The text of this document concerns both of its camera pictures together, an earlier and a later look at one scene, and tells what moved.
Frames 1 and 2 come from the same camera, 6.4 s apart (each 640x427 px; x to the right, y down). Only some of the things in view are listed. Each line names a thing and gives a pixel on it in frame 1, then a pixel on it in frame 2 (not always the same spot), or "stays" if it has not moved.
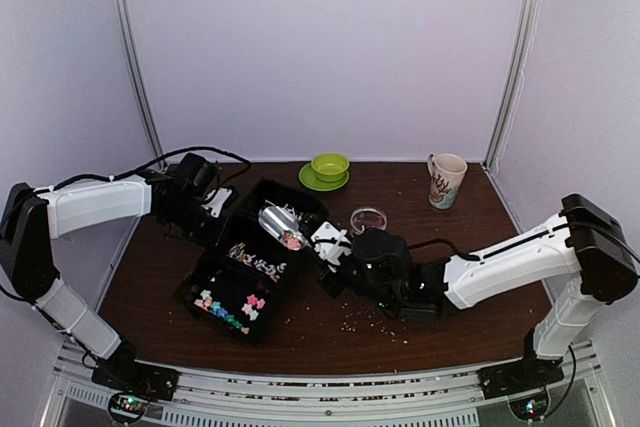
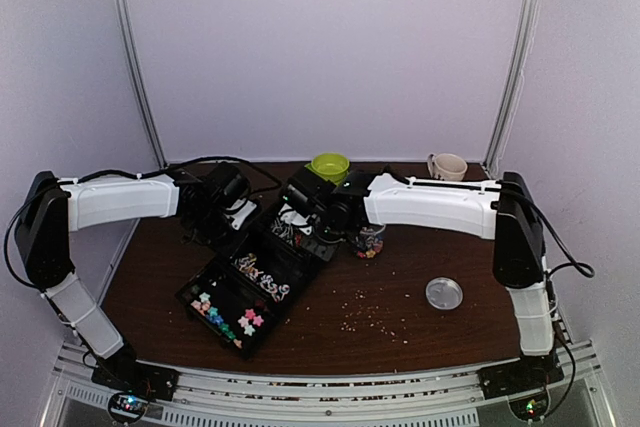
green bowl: x=330 y=167 stays
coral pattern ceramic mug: x=447 y=173 stays
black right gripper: x=334 y=288 -> x=321 y=252
